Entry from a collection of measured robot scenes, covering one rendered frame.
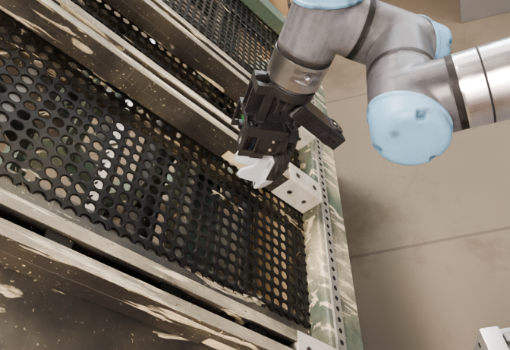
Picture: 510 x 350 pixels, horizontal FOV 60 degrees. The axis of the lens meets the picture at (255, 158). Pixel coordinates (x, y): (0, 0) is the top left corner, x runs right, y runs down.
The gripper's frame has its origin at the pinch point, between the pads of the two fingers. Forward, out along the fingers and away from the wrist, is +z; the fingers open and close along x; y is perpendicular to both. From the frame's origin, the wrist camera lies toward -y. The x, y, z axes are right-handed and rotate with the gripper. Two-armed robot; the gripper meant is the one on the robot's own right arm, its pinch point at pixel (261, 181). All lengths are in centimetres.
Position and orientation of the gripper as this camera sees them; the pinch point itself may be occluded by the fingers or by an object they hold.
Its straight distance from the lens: 73.0
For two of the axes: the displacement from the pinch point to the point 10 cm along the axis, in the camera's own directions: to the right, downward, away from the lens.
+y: -9.4, -0.9, -3.3
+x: 1.8, 7.0, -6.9
